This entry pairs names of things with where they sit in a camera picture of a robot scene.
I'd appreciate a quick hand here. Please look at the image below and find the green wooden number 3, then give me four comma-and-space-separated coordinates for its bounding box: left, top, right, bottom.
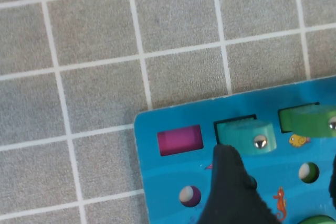
299, 215, 336, 224

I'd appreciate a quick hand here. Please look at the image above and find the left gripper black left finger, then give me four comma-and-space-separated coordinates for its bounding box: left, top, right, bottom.
198, 145, 280, 224

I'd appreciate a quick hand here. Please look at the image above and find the teal wooden fish piece 2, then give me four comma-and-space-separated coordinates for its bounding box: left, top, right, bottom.
217, 118, 278, 156

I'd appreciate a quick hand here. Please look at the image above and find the colourful wooden puzzle board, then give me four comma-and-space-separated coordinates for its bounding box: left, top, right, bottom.
133, 76, 336, 224

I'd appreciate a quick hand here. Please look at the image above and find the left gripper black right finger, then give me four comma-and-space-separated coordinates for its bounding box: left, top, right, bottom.
329, 155, 336, 208

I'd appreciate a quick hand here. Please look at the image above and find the green wooden fish piece 3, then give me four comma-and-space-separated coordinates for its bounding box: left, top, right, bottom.
278, 104, 336, 138

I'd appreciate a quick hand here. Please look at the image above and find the grey white-grid tablecloth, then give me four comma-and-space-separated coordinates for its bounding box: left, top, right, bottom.
0, 0, 336, 224

